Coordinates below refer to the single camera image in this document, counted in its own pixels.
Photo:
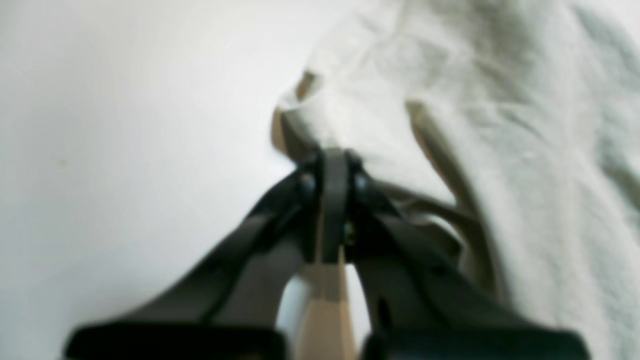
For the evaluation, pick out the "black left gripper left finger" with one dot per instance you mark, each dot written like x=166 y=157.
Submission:
x=226 y=307

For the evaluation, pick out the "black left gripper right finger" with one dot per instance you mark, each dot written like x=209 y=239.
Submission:
x=420 y=306

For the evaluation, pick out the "beige t-shirt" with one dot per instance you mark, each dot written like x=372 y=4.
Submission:
x=514 y=124

